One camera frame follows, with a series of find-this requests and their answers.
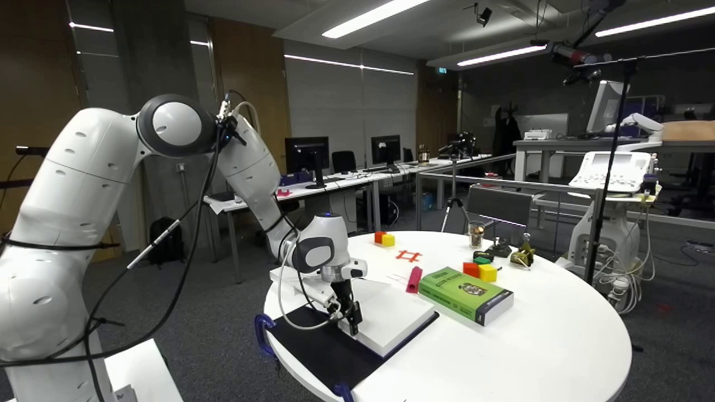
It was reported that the ceiling light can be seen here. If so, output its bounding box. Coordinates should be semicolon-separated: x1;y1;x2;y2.
322;0;432;40
594;6;715;39
456;44;549;68

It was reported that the green closed book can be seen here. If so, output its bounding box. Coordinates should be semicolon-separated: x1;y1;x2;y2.
417;266;514;327

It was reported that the grey chair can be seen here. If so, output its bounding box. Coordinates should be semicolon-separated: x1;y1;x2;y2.
465;184;535;247

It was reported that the cardboard box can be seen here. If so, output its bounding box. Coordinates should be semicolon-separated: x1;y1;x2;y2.
661;119;715;142

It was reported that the metal rail frame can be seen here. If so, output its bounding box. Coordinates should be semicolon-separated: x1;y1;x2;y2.
416;171;607;264

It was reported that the black backpack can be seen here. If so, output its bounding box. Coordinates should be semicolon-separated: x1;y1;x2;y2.
147;216;186;267

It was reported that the coat rack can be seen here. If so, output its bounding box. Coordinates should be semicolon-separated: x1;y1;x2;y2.
491;103;523;159

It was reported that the monitor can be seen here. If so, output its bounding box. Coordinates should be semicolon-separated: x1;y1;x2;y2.
370;134;402;170
284;136;331;190

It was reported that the camera on tripod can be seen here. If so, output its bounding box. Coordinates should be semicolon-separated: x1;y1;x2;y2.
437;131;479;235

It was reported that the olive green toy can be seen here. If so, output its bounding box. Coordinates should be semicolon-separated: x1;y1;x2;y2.
509;233;536;269

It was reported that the office chair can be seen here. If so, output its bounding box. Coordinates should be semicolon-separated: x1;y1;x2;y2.
331;150;359;175

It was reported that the bundle of white cables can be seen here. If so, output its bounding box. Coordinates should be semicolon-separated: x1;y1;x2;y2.
593;243;658;315

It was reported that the row of white desks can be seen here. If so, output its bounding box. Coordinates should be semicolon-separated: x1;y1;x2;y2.
203;153;516;283

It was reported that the white medical cart with screen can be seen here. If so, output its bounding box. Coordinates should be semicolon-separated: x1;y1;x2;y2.
568;80;666;281

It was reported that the open book with white pages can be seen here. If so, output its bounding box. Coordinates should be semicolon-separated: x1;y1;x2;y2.
266;277;440;395

